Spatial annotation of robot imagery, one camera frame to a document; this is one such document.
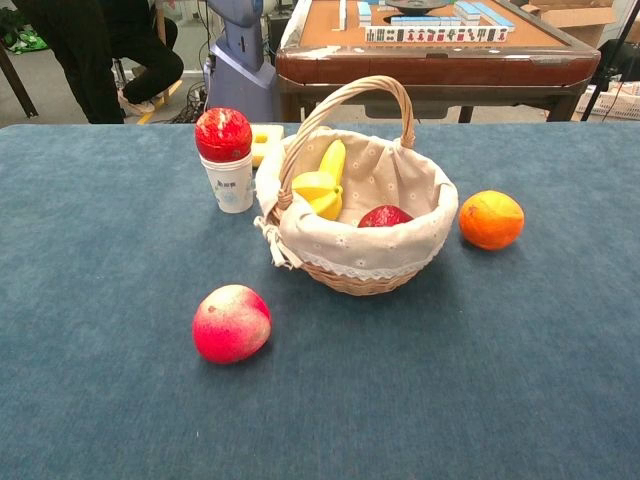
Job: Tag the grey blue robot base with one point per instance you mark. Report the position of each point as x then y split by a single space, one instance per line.
241 55

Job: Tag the blue-grey felt table cover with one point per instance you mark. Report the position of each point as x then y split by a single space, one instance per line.
320 350

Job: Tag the pink red peach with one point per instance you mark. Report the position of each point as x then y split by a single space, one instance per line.
231 324

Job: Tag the white plastic crate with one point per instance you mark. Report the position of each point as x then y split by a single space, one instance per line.
612 102

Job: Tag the red pomegranate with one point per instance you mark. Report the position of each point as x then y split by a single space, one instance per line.
223 134

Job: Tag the black round dice tray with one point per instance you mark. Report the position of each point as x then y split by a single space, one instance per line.
414 6

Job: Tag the brown mahjong table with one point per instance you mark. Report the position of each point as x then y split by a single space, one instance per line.
435 65

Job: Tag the yellow star fruit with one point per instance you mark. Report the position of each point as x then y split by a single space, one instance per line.
325 187

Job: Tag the wicker basket with cloth liner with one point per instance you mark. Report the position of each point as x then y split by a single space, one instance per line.
370 240

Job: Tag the orange fruit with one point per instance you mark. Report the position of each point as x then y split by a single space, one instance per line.
491 220

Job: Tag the blue backed mahjong tile wall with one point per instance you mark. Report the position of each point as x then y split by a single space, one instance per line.
440 14

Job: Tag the yellow foam block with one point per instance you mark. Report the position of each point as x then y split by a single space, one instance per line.
265 142

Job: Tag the green plastic bag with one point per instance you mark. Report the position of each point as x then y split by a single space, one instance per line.
27 39

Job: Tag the black tripod leg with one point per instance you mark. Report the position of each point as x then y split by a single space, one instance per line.
611 60

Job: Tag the row of face-up mahjong tiles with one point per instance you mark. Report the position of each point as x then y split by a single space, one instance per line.
436 34

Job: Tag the person in black clothes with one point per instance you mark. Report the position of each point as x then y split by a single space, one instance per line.
95 55

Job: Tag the dark red fruit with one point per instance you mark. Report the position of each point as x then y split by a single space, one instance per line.
385 217

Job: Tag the white paper cup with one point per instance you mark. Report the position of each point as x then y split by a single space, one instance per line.
230 187

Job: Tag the cardboard box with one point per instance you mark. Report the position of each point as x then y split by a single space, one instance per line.
575 17

